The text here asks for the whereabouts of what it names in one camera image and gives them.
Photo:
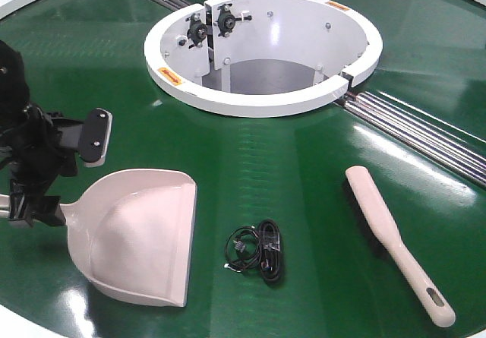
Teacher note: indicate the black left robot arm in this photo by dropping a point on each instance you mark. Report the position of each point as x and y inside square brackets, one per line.
[15, 93]

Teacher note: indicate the left gripper finger pad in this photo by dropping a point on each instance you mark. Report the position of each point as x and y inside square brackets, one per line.
[88, 138]

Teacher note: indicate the right steel roller bars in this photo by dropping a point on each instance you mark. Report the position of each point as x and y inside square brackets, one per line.
[428, 139]

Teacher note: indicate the right black bearing block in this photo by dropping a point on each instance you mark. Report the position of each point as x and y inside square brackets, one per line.
[227, 21]

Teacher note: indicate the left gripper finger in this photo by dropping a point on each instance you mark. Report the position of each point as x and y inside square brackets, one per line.
[28, 203]

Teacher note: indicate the beige hand brush black bristles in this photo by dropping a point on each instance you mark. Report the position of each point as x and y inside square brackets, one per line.
[385, 230]

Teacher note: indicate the beige plastic dustpan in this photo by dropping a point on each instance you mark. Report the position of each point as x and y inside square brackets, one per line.
[130, 235]

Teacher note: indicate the left black bearing block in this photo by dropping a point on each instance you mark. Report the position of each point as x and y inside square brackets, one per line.
[197, 31]

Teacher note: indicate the black bearing block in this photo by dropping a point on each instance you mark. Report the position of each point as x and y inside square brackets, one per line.
[197, 31]
[227, 21]

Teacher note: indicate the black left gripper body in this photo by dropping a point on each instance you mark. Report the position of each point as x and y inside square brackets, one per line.
[39, 147]

